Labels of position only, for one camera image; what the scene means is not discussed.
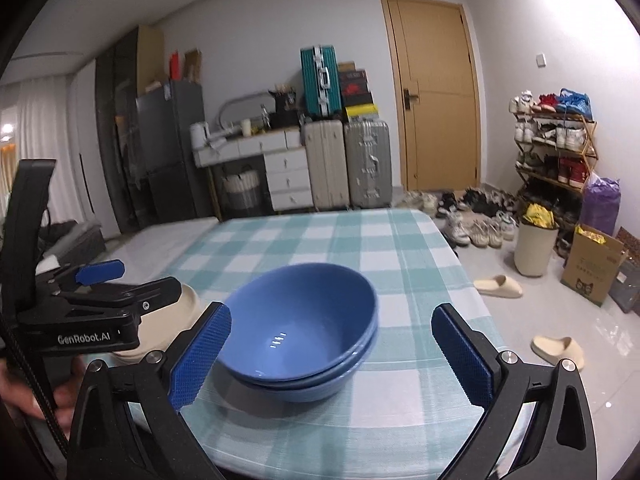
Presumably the cream plate stack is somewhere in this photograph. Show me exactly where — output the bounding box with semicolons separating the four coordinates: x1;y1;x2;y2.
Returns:
112;284;203;364

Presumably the blue bowl front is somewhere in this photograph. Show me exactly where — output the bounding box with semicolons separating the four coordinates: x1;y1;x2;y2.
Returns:
219;263;378;382

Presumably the blue bowl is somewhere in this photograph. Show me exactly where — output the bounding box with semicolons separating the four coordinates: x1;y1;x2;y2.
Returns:
229;326;378;393
256;339;376;403
219;263;378;382

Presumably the blue bowl back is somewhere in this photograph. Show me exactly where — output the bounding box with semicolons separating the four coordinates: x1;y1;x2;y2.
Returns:
256;339;376;403

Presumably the person left hand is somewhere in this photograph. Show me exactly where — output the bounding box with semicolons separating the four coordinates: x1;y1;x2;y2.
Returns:
1;358;86;436

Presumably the beige slipper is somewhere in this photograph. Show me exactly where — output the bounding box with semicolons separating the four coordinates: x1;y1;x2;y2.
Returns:
473;274;523;299
530;335;585;370

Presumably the dark grey refrigerator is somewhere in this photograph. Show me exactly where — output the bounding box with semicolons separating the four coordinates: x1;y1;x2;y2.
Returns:
137;80;214;223

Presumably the woven laundry basket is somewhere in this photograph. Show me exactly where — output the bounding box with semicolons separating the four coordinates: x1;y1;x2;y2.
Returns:
222;169;262;211

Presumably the white drawer desk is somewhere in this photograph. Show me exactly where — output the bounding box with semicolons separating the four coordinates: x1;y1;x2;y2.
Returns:
193;128;314;217

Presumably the cardboard box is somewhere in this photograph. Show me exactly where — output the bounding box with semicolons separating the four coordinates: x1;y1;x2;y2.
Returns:
561;223;627;307

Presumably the cream trash bin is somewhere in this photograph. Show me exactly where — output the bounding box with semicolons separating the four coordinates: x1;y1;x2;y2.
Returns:
514;204;559;278

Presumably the beige suitcase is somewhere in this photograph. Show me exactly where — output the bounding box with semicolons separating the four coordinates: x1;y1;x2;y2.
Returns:
302;120;350;210

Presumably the silver suitcase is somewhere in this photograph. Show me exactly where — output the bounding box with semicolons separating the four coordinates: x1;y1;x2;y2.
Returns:
344;119;393;209

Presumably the oval mirror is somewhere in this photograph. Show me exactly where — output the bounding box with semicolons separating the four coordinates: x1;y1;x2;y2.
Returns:
213;90;276;129

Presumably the purple bag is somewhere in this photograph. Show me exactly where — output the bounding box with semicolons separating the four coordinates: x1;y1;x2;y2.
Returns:
579;172;622;235

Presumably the teal suitcase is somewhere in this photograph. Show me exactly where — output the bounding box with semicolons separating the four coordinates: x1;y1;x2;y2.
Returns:
300;46;343;118

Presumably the stack of shoe boxes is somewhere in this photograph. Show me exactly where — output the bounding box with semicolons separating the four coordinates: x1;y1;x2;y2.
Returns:
337;62;378;122

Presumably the wooden shoe rack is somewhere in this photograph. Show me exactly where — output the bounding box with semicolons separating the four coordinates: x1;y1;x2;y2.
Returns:
509;88;599;242

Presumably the wooden door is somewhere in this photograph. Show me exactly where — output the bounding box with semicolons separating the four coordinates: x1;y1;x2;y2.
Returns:
382;0;480;191

